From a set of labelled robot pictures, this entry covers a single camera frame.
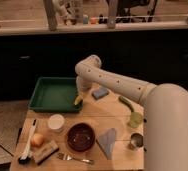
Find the silver fork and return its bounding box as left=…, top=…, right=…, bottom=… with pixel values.
left=57, top=153, right=95, bottom=165

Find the dark metal cup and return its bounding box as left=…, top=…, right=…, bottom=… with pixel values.
left=129, top=133, right=143, bottom=150

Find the blue folded cloth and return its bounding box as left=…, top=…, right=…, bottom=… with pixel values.
left=97, top=128, right=116, bottom=160

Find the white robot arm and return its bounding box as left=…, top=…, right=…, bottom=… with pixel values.
left=75, top=55, right=188, bottom=171

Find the green plastic tray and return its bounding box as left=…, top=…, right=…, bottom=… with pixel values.
left=29, top=77, right=83, bottom=113

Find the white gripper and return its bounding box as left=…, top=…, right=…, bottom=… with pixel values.
left=76, top=76, right=92, bottom=93

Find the yellow banana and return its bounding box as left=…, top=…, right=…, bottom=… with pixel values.
left=74, top=95, right=83, bottom=106

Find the white plastic cup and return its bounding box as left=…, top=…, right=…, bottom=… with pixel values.
left=48, top=114, right=65, bottom=132

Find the dark red bowl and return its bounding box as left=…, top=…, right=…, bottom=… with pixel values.
left=66, top=123, right=95, bottom=152

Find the wooden block eraser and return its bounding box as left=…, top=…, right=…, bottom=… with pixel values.
left=33, top=140, right=59, bottom=165

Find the orange fruit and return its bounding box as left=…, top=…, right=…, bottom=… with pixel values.
left=31, top=133, right=44, bottom=147

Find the blue sponge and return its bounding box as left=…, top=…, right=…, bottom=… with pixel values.
left=92, top=87, right=109, bottom=100

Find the green cucumber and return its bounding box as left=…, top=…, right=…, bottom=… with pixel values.
left=118, top=96, right=135, bottom=112

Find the light green cup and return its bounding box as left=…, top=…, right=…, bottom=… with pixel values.
left=128, top=112, right=143, bottom=128

